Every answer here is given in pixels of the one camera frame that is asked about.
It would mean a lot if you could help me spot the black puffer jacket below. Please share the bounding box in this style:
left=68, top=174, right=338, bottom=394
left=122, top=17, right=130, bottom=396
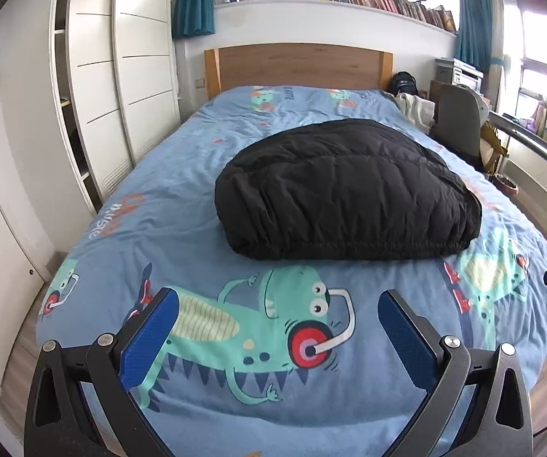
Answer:
left=214, top=119, right=482, bottom=261

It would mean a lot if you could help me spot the blue cartoon bed sheet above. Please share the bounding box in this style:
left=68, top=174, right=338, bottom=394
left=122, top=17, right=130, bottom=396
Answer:
left=36, top=86, right=547, bottom=456

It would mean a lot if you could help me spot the yellow garment on chair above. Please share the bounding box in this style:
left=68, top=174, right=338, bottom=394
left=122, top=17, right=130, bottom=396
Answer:
left=479, top=121, right=508, bottom=176

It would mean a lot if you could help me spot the grey office chair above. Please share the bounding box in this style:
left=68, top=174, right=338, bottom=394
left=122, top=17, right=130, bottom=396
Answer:
left=432, top=84, right=489, bottom=171

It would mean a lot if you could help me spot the white cloth pile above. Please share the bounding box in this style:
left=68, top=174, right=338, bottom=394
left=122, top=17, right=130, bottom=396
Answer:
left=394, top=93, right=435, bottom=134

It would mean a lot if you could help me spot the white printer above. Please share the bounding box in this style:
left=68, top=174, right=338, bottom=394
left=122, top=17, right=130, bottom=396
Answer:
left=435, top=58, right=484, bottom=93

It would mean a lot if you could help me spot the dark blue backpack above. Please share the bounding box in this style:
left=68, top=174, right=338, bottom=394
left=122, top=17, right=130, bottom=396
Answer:
left=387, top=71, right=419, bottom=96

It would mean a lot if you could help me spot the teal curtain right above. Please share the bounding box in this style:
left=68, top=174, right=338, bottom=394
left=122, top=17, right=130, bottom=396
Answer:
left=455, top=0, right=504, bottom=74

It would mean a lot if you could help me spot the teal curtain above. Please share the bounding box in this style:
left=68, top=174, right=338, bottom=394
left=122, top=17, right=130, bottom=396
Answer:
left=455, top=0, right=504, bottom=74
left=172, top=0, right=215, bottom=39

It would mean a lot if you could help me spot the white wardrobe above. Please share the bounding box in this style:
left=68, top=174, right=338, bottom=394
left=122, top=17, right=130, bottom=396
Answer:
left=0, top=0, right=180, bottom=388

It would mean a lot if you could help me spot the wooden headboard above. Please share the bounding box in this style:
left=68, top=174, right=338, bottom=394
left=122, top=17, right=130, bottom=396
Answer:
left=203, top=42, right=394, bottom=99

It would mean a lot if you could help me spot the teal curtain left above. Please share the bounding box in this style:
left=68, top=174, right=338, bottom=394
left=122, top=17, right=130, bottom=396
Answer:
left=172, top=0, right=215, bottom=39

